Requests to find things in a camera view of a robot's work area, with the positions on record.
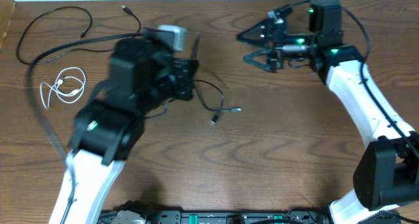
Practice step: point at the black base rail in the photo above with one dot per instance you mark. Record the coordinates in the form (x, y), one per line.
(136, 212)

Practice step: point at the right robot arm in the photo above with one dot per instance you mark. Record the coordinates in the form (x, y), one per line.
(387, 174)

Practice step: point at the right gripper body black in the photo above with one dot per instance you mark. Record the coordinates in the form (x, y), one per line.
(288, 46)

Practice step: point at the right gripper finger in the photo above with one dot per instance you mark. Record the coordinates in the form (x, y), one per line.
(256, 35)
(251, 59)

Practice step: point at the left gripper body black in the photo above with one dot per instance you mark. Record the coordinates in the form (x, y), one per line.
(179, 84)

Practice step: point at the cardboard side panel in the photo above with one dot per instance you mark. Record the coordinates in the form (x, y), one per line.
(6, 12)

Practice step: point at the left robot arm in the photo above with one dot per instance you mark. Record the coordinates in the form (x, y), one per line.
(143, 74)

